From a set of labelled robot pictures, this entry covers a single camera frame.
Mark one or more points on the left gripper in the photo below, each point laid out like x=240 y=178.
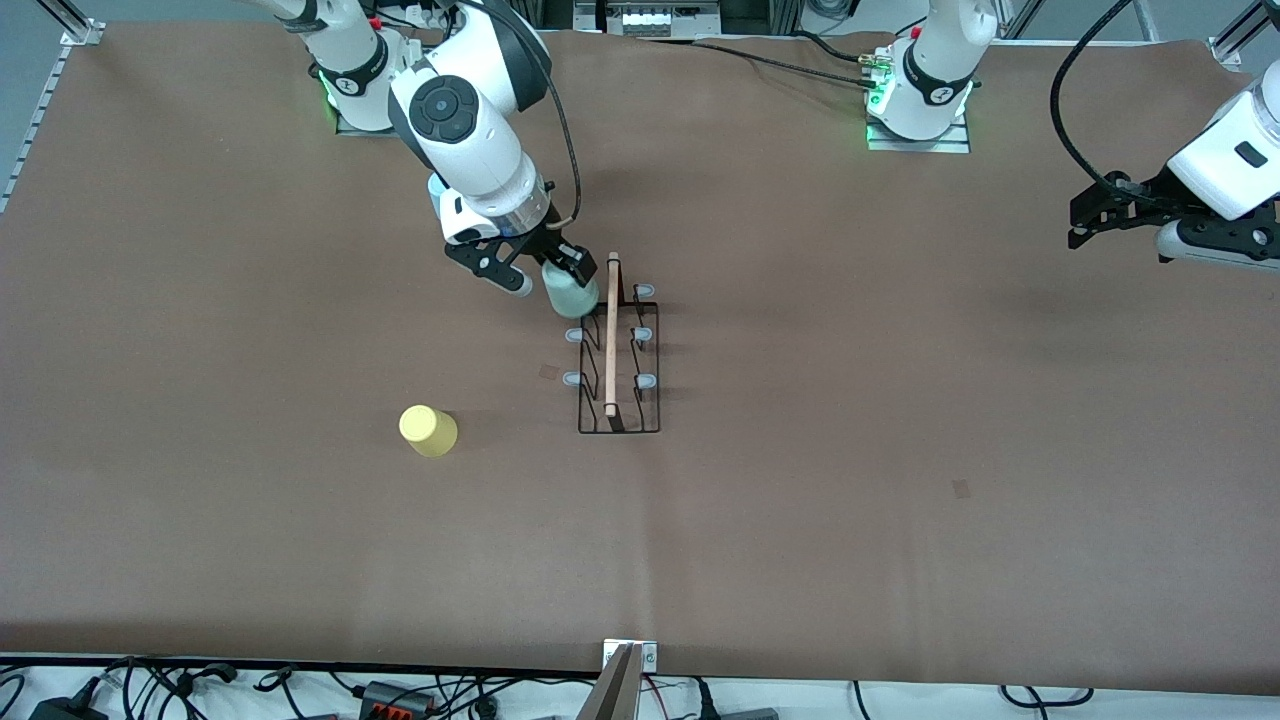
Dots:
x=1141 y=197

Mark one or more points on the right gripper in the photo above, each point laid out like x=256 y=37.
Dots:
x=541 y=241

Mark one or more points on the pale green cup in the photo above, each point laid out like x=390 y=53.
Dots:
x=570 y=298

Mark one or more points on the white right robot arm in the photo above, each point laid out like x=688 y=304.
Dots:
x=470 y=140

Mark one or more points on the light blue cup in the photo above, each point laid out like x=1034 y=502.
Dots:
x=435 y=186

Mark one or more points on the yellow cup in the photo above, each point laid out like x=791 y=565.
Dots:
x=428 y=431

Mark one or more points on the white power strip unit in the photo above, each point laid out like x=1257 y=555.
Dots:
x=645 y=18

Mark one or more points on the brown table cover mat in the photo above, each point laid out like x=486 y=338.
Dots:
x=750 y=520

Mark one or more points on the aluminium profile bar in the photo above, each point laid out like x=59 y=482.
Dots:
x=615 y=695

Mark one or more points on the black orange connector block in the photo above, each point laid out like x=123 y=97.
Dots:
x=395 y=698

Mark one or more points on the black plug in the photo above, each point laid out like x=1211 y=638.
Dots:
x=705 y=700

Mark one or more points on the grey flat box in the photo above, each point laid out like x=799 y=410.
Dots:
x=745 y=714

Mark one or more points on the black power adapter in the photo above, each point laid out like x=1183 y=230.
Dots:
x=65 y=710

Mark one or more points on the metal table corner bracket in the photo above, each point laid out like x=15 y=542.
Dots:
x=82 y=33
x=1228 y=52

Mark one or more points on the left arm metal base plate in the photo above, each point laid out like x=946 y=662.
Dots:
x=950 y=143

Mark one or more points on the small metal corner bracket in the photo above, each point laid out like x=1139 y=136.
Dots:
x=648 y=655

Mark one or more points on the perforated aluminium side rail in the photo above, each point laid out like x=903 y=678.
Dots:
x=40 y=115

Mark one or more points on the aluminium frame extrusion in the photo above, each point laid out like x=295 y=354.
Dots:
x=65 y=12

